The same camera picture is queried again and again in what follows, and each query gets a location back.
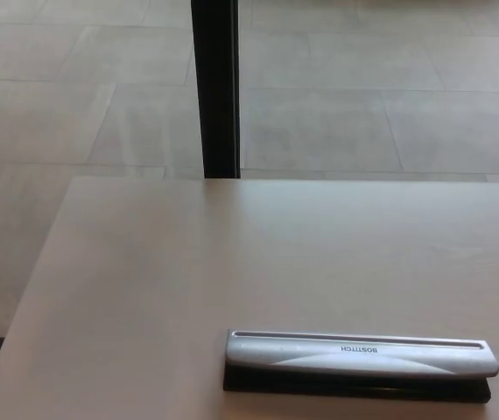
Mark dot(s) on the silver Bostitch hole punch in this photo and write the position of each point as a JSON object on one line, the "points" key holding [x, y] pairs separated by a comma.
{"points": [[319, 356]]}

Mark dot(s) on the black vertical post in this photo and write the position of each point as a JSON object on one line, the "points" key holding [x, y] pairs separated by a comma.
{"points": [[216, 87]]}

